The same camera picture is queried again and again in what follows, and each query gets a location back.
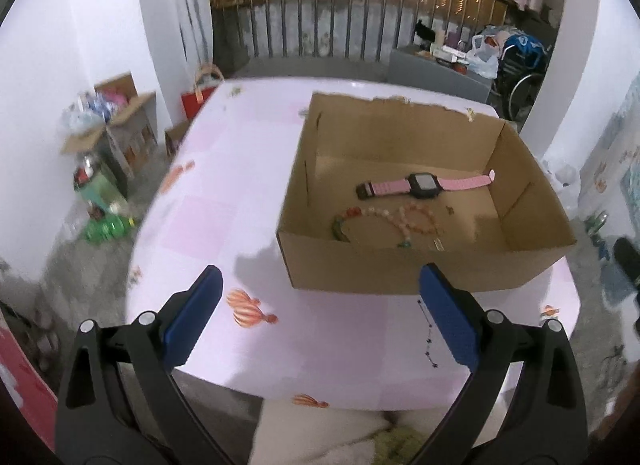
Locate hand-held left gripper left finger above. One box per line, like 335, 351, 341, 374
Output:
54, 265, 224, 465

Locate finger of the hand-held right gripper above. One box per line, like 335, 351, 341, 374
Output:
614, 237, 640, 293

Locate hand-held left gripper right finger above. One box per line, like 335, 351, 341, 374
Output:
415, 262, 588, 465

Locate large cardboard box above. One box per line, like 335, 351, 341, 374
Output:
276, 91, 578, 296

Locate pink strap digital watch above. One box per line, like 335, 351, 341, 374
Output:
356, 170, 497, 201

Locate multicolour bead bracelet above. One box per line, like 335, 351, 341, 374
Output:
331, 205, 396, 243

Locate green drink can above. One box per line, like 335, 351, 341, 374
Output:
585, 212, 610, 236

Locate roll of patterned sheet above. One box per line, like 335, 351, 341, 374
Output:
580, 110, 631, 226

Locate eyeglasses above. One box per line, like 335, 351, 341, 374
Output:
597, 345, 628, 386

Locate white plastic bag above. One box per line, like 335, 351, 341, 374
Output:
542, 158, 583, 206
467, 35, 501, 78

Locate green plastic bottle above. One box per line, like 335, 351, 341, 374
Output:
85, 215, 136, 243

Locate colourful packaged toy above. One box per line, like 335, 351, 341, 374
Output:
72, 155, 131, 216

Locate cream and green fleece clothing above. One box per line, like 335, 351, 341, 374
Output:
252, 397, 431, 465

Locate red printed board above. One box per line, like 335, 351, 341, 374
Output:
0, 305, 58, 451

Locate open carton with clutter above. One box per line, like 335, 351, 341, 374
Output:
61, 72, 158, 181

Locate wheelchair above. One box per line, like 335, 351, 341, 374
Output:
495, 30, 556, 121

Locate grey cabinet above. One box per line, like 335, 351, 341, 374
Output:
389, 44, 493, 106

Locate white curtain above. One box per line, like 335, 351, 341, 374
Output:
165, 0, 216, 81

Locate metal balcony railing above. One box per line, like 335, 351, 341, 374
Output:
210, 0, 521, 63

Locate red bag with handles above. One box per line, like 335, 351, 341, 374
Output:
180, 64, 226, 121

